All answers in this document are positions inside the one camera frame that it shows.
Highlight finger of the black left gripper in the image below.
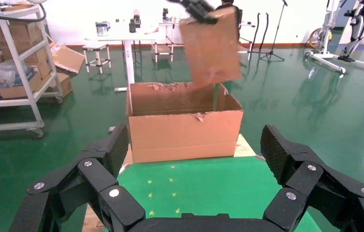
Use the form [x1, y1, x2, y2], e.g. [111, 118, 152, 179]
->
[181, 0, 219, 26]

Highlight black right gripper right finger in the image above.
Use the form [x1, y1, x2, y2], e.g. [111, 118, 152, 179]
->
[260, 125, 364, 232]

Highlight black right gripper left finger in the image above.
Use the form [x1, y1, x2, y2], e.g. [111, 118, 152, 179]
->
[9, 123, 146, 232]

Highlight brown cardboard piece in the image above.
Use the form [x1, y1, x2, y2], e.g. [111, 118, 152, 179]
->
[179, 6, 243, 88]

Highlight cardboard box with print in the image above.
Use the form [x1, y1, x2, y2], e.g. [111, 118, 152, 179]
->
[42, 72, 73, 99]

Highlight large open brown carton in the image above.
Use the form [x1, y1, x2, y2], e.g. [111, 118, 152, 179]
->
[125, 81, 244, 164]

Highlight low cardboard box on shelf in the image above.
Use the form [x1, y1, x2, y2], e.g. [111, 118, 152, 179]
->
[0, 62, 53, 100]

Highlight flattened leaning cardboard sheet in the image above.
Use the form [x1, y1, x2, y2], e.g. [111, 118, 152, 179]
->
[49, 42, 86, 75]

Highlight large cardboard box on shelf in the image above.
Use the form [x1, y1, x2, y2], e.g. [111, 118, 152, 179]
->
[0, 20, 49, 63]

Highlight flat brown box lid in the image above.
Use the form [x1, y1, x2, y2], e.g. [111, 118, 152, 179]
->
[2, 2, 35, 12]

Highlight person in black clothes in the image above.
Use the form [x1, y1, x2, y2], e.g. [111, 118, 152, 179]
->
[215, 0, 243, 42]

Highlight tall black bottle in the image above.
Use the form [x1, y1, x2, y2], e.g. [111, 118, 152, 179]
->
[133, 9, 142, 29]

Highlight black pole stand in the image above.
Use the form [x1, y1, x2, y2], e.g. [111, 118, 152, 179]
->
[249, 12, 269, 56]

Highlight black tripod stand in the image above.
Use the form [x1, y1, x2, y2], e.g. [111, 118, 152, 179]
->
[259, 0, 288, 63]

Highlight white desk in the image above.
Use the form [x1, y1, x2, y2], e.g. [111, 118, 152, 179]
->
[84, 30, 157, 93]

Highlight metal paint can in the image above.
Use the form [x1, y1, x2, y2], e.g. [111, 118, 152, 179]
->
[95, 21, 110, 37]

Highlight white shelf cart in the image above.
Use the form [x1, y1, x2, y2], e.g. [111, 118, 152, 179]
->
[0, 0, 64, 139]

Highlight green table cloth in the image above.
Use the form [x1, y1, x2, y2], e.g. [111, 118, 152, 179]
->
[103, 156, 315, 232]

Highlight small white stool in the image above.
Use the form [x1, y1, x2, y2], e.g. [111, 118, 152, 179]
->
[82, 43, 112, 75]

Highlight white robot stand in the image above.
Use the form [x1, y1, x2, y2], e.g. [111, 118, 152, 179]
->
[305, 0, 346, 74]

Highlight clear plastic bag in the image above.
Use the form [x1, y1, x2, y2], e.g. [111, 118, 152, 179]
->
[0, 59, 37, 88]

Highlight white frame workbench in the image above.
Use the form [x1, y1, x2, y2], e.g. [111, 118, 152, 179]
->
[151, 17, 189, 63]

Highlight white tube frame table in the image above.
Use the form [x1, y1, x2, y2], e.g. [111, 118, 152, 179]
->
[237, 20, 257, 55]

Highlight yellow hose reel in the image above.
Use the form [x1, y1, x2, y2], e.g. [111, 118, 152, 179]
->
[308, 27, 333, 49]

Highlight thick black hose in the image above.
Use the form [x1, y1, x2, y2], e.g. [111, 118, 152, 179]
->
[0, 3, 47, 23]

